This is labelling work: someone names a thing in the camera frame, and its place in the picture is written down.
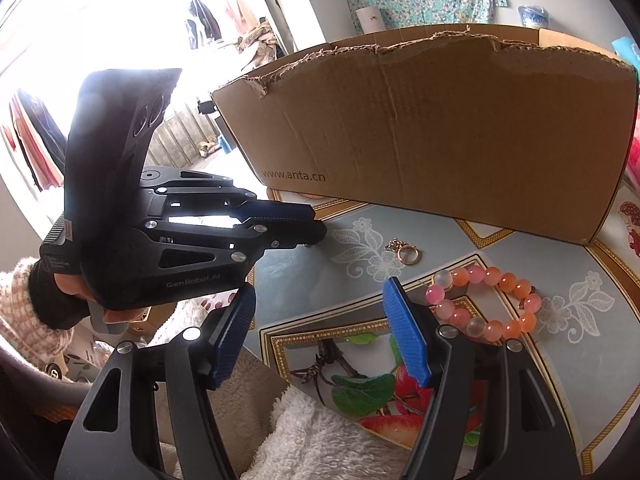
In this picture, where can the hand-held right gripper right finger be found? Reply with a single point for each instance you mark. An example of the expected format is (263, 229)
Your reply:
(407, 335)

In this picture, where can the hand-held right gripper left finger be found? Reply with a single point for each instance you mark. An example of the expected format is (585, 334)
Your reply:
(230, 340)

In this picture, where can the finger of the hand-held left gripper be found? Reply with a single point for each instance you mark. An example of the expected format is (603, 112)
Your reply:
(280, 216)
(295, 235)

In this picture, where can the brown cardboard box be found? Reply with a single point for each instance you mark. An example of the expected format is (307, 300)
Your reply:
(425, 135)

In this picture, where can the person's left forearm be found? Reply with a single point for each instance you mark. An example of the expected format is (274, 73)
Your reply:
(20, 300)

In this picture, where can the person's left hand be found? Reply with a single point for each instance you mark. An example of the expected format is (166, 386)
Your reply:
(75, 287)

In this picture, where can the fruit print tablecloth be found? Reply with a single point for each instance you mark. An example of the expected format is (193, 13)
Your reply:
(350, 270)

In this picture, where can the hanging striped cloth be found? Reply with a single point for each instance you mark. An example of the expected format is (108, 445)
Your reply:
(37, 135)

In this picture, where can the white fluffy garment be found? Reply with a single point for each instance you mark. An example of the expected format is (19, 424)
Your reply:
(310, 440)

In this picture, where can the hanging dark jacket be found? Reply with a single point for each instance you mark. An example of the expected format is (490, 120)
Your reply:
(202, 20)

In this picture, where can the hanging pink garment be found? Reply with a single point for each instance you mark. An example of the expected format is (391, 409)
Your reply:
(235, 12)

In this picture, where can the white paper roll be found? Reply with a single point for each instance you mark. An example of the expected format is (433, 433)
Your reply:
(370, 19)

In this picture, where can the blue water bottle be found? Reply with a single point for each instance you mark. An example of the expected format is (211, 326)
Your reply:
(534, 16)

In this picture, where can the blue printed blanket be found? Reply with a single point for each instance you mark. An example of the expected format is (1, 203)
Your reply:
(625, 47)

